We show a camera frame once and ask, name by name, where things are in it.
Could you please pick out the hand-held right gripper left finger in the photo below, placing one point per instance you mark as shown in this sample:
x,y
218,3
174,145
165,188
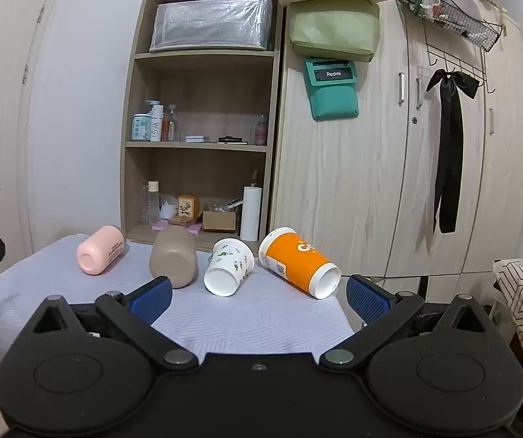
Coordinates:
x,y
152,300

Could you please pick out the flat white tin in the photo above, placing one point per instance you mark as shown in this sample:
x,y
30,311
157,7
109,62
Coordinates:
x,y
196,138

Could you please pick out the white paper towel roll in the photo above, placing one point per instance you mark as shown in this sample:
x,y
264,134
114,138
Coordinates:
x,y
250,214

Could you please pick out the light wood wardrobe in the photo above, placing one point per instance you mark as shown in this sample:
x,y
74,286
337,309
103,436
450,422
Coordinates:
x,y
357,182

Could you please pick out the small open cardboard box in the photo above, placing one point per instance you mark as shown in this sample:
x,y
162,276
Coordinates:
x,y
219,221

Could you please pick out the white pump bottle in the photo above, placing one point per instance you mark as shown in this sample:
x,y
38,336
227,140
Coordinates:
x,y
155,125

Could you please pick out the green fabric bag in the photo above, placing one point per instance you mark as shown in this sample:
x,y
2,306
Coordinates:
x,y
332,29

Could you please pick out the silver storage box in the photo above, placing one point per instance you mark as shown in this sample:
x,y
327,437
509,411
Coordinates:
x,y
211,25

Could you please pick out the clear bottle with beige cap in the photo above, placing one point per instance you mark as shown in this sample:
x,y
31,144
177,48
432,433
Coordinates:
x,y
153,205

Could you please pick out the small yellow printed box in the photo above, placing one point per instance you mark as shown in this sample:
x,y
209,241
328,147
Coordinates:
x,y
188,206

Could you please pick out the white floral paper cup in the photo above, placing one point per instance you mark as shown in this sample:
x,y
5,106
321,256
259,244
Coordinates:
x,y
229,264

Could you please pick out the teal pouch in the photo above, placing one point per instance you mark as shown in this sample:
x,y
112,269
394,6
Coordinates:
x,y
334,100

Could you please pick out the black ribbon bow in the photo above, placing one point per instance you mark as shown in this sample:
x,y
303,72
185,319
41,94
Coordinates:
x,y
448,146

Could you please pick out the small clear pink bottle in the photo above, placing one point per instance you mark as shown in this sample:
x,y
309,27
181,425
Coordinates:
x,y
261,133

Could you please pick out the clear bottle with reddish liquid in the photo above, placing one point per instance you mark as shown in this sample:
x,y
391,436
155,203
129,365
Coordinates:
x,y
169,127

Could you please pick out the white jar with green label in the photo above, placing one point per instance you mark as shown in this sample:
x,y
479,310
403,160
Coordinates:
x,y
140,127

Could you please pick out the pink cup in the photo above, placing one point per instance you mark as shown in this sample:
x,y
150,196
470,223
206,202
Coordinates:
x,y
102,250

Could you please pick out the taupe cup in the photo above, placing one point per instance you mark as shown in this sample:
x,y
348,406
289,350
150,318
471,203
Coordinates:
x,y
173,258

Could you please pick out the white quilted tablecloth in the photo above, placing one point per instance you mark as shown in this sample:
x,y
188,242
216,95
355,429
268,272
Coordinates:
x,y
261,319

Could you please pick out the flat black case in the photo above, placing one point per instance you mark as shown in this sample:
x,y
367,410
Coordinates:
x,y
233,140

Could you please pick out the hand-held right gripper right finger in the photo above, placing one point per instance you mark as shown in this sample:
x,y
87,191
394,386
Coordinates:
x,y
367,302

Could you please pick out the pink sticky note pad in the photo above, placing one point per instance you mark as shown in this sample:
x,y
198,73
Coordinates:
x,y
160,225
194,228

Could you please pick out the orange paper cup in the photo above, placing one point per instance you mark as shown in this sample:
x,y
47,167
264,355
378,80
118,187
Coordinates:
x,y
293,258

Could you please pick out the wooden open shelf unit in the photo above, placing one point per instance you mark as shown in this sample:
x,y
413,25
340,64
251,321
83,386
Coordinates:
x,y
202,55

